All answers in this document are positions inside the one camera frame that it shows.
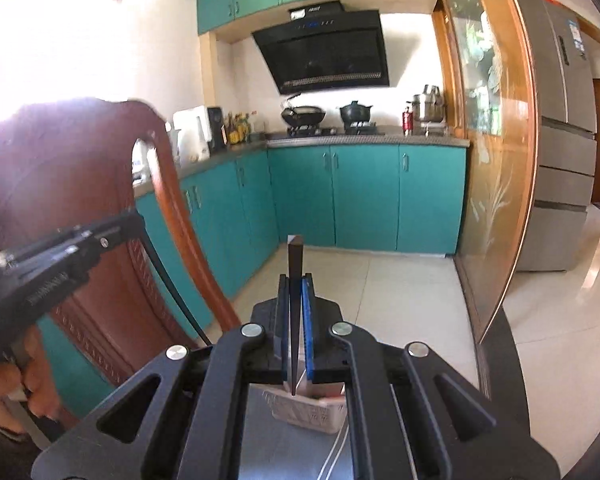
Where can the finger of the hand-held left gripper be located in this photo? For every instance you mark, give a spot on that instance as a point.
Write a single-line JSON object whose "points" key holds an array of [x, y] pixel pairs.
{"points": [[100, 237]]}

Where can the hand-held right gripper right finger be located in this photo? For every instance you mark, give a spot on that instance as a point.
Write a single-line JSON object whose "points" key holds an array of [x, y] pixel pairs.
{"points": [[307, 320]]}

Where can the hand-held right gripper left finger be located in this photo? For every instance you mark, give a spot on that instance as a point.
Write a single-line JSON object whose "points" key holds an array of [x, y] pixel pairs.
{"points": [[282, 320]]}

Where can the thin dark strip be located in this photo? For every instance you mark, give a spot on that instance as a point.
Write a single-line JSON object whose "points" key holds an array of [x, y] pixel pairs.
{"points": [[295, 310]]}

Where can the white plastic utensil holder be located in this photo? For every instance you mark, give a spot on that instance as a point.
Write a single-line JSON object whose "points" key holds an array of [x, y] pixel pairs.
{"points": [[305, 412]]}

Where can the person's left hand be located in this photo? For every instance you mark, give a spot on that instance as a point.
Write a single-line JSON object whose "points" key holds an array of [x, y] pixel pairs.
{"points": [[40, 390]]}

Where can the carved wooden chair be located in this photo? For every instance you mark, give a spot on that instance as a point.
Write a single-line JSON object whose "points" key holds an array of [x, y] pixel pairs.
{"points": [[80, 170]]}

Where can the white kitchen appliance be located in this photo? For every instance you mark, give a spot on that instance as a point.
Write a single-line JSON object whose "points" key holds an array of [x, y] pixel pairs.
{"points": [[190, 132]]}

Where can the black kitchen appliance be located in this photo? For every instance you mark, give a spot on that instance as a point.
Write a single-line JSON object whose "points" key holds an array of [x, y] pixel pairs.
{"points": [[215, 127]]}

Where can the group of condiment bottles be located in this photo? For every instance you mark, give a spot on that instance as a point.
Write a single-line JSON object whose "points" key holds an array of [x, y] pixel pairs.
{"points": [[237, 132]]}

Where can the grey kitchen countertop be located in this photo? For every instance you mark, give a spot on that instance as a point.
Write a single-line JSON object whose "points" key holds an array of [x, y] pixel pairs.
{"points": [[290, 141]]}

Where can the gas stove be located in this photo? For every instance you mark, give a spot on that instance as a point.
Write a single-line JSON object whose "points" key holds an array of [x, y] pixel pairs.
{"points": [[330, 131]]}

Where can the black wok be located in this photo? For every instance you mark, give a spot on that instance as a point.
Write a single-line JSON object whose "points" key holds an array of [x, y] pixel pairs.
{"points": [[304, 116]]}

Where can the black cooking pot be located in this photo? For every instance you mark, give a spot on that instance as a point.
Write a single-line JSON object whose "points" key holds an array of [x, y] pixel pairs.
{"points": [[356, 112]]}

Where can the red bottle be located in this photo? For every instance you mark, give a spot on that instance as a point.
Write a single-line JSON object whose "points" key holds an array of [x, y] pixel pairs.
{"points": [[408, 122]]}

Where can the stainless steel pot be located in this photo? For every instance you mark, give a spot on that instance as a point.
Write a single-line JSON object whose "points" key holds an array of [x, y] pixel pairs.
{"points": [[429, 107]]}

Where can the wood framed glass partition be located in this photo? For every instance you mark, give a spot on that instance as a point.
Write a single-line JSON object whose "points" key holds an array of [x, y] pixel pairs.
{"points": [[485, 135]]}

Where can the black range hood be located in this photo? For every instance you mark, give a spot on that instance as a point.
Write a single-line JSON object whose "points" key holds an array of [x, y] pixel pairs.
{"points": [[325, 55]]}

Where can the grey refrigerator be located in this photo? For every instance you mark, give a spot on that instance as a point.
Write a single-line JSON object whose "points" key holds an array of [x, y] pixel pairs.
{"points": [[555, 160]]}

